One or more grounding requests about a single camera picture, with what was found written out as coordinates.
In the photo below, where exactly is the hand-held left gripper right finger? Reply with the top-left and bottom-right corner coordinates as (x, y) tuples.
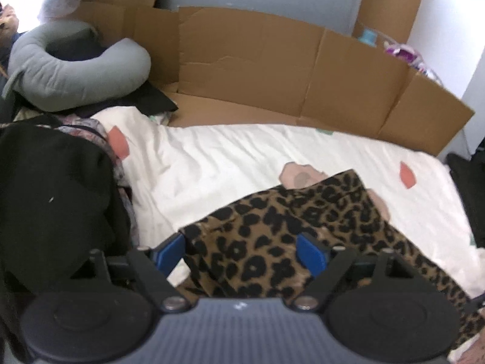
(293, 231), (413, 313)

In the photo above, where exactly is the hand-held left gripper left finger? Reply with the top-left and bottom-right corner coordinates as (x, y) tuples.
(88, 233), (190, 313)

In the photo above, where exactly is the leopard print garment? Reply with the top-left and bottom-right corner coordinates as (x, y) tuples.
(178, 169), (485, 349)

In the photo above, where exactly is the white bed sheet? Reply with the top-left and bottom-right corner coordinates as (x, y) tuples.
(90, 106), (485, 364)

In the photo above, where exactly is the black garment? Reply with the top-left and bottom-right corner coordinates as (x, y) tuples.
(0, 116), (131, 349)

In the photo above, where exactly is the floral patterned garment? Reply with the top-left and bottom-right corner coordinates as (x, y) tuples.
(49, 116), (139, 247)

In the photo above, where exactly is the black cloth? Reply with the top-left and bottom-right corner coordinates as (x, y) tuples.
(72, 81), (179, 118)

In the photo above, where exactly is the dark cloth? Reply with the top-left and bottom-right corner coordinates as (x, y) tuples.
(445, 152), (485, 247)

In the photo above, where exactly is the brown cardboard sheet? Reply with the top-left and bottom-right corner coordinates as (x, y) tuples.
(76, 2), (476, 158)

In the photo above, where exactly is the grey U-shaped pillow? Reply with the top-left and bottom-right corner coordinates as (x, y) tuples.
(2, 20), (152, 112)

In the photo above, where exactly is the purple packet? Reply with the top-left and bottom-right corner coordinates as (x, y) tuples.
(384, 42), (421, 65)

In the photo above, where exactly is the tall cardboard box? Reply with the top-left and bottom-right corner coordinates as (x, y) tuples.
(352, 0), (430, 46)

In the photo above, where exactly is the stuffed toy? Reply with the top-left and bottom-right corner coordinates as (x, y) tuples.
(0, 3), (19, 42)

